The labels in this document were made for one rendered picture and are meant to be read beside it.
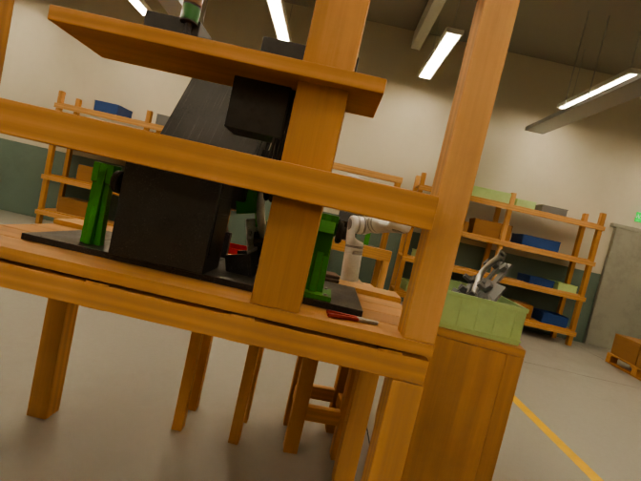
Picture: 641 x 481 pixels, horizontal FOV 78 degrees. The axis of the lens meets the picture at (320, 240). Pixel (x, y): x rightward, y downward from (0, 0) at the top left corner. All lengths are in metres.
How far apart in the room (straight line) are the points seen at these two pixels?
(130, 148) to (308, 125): 0.47
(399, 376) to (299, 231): 0.49
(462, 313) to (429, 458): 0.68
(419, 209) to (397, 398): 0.53
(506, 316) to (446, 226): 0.92
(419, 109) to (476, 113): 6.23
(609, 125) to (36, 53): 10.03
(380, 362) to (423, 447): 0.97
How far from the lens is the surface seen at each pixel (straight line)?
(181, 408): 2.16
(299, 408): 2.07
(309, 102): 1.12
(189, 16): 1.29
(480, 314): 1.93
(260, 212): 1.38
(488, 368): 1.96
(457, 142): 1.15
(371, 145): 7.13
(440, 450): 2.09
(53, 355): 2.16
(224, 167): 1.07
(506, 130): 7.77
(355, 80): 1.10
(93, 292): 1.28
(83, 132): 1.24
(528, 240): 7.20
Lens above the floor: 1.16
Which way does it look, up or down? 3 degrees down
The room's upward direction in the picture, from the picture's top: 13 degrees clockwise
